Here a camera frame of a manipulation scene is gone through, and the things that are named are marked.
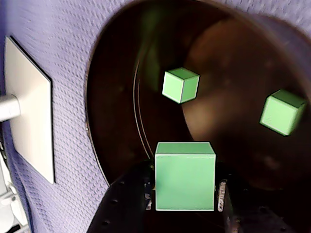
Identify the silver monitor stand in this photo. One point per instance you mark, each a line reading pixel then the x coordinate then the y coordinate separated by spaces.
pixel 31 109

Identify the green cube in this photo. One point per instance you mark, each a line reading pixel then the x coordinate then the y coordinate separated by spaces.
pixel 184 179
pixel 283 112
pixel 181 85

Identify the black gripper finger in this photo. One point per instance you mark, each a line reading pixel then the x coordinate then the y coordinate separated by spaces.
pixel 121 213
pixel 243 218

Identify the black metal bucket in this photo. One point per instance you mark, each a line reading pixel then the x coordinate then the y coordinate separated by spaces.
pixel 230 60

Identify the blue woven tablecloth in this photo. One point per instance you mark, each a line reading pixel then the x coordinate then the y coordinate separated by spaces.
pixel 68 48

